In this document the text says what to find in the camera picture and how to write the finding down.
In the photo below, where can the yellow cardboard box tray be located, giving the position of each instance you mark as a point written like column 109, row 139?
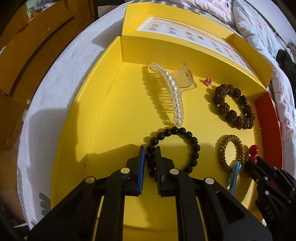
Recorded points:
column 122, row 103

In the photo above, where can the small pink star charm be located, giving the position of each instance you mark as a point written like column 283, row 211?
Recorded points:
column 208, row 82

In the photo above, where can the pink floral quilt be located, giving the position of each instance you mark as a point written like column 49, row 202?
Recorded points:
column 254, row 29

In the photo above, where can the wooden wardrobe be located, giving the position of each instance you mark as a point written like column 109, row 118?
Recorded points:
column 29, row 48

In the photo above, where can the pearl clear hair claw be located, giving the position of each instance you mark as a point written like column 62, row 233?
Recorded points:
column 172, row 90

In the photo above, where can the yellow box lid with chart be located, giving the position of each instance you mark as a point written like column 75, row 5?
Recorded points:
column 173, row 36

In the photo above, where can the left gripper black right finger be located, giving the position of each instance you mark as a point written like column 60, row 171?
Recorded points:
column 205, row 209

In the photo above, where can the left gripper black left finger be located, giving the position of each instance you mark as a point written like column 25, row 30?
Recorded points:
column 94, row 209

